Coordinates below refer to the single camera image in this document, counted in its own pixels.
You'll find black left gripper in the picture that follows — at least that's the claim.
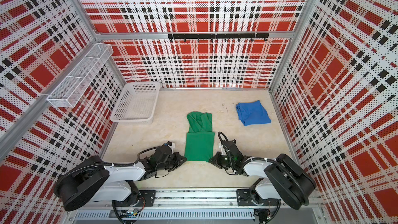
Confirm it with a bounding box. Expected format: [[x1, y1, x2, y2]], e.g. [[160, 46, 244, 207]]
[[158, 151, 187, 171]]

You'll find green tank top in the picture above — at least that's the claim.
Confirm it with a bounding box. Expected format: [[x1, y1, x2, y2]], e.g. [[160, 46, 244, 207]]
[[184, 112, 215, 162]]

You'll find blue tank top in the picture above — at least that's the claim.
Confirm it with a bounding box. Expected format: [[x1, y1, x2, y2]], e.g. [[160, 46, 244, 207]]
[[236, 100, 271, 126]]

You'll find white plastic laundry basket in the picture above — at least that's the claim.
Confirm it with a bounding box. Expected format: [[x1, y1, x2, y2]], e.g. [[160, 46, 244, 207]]
[[110, 82, 160, 124]]

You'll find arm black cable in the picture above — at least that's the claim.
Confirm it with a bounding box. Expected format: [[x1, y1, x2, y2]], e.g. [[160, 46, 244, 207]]
[[217, 131, 310, 224], [53, 145, 162, 224]]

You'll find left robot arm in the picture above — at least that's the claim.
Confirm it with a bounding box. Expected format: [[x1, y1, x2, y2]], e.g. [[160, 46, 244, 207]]
[[53, 142, 187, 211]]

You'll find black wall hook rail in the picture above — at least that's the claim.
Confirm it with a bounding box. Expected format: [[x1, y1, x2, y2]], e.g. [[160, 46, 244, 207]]
[[167, 33, 269, 41]]

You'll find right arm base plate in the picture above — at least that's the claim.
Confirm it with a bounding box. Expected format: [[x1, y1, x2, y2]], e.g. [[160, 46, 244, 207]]
[[236, 189, 278, 206]]

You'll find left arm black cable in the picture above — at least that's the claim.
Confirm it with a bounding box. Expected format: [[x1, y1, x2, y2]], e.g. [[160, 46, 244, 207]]
[[53, 145, 162, 224]]

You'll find aluminium front rail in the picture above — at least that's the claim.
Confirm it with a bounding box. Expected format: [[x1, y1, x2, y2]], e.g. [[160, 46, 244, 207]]
[[66, 187, 325, 209]]

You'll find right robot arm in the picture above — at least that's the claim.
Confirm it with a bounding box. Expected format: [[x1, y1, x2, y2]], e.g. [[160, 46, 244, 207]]
[[209, 140, 316, 210]]

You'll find white wire wall shelf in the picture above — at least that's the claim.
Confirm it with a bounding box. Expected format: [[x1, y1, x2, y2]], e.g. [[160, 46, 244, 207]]
[[47, 43, 113, 108]]

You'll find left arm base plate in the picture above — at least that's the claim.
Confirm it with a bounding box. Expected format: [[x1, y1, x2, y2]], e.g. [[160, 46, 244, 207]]
[[113, 190, 156, 207]]

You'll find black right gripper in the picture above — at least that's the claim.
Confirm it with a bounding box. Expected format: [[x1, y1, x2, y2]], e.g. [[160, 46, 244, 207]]
[[209, 151, 234, 170]]

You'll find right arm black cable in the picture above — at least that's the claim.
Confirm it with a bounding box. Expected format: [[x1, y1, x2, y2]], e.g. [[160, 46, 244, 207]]
[[217, 131, 310, 224]]

